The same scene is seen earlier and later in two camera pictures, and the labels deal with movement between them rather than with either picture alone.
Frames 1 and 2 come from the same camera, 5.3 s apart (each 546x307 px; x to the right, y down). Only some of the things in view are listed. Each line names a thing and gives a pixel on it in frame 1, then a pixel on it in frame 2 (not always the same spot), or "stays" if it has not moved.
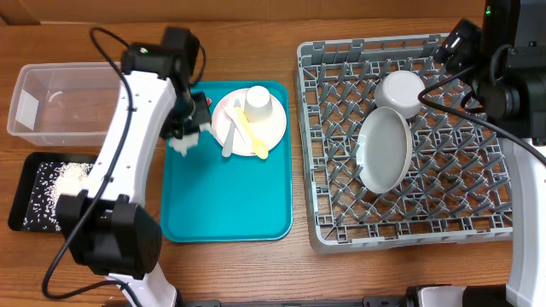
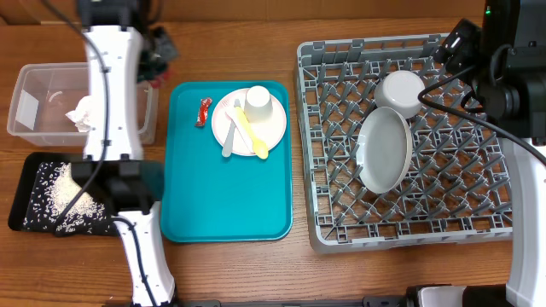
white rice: x=52 y=180 stays
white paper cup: x=258 y=105 stays
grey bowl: x=399 y=89 stays
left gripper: x=201 y=115 -> x=161 y=51
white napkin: x=183 y=144 -> x=82 y=116
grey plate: x=384 y=149 stays
